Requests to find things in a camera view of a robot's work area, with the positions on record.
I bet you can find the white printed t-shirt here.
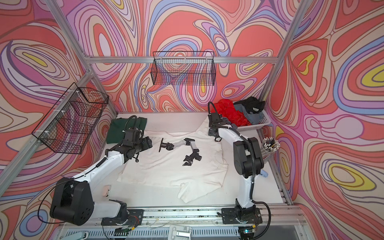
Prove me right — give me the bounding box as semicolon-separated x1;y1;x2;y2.
117;119;228;203

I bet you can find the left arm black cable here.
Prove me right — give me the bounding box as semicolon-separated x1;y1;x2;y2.
37;115;139;224

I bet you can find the small blue object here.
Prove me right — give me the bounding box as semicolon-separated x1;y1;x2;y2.
260;170;269;178

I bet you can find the cup of pens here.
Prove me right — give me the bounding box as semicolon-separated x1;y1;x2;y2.
262;137;281;154

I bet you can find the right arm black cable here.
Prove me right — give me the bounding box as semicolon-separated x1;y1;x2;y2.
207;101;272;240

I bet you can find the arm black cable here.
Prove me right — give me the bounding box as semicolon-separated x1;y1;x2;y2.
37;115;139;224
207;101;272;240

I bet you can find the red t-shirt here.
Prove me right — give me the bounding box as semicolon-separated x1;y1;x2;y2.
214;99;251;127

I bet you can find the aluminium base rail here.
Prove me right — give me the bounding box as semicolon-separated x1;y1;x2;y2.
52;205;315;240

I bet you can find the black t-shirt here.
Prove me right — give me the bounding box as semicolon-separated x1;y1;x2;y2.
234;97;266;114

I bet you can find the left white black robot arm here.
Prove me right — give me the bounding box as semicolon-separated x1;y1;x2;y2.
50;129;153;226

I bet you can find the folded green t-shirt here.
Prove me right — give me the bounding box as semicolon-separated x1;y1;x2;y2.
106;117;148;144

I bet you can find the white plastic laundry basket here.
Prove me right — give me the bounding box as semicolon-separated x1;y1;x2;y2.
238;110;271;132

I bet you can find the aluminium frame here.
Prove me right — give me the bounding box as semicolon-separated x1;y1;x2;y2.
0;0;314;199

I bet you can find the left black wire basket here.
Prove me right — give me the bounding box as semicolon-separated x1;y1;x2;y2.
32;83;109;155

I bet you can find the back black wire basket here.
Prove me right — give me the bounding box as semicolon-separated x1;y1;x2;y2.
151;51;217;86

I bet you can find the white box on rail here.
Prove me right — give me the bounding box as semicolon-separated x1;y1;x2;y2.
168;225;192;240

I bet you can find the grey t-shirt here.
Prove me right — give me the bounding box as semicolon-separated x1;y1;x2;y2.
242;106;263;125

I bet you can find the black wire basket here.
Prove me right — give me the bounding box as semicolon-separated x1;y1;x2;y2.
32;83;109;155
151;51;217;86

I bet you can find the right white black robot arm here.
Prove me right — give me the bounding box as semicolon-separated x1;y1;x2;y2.
208;113;264;225

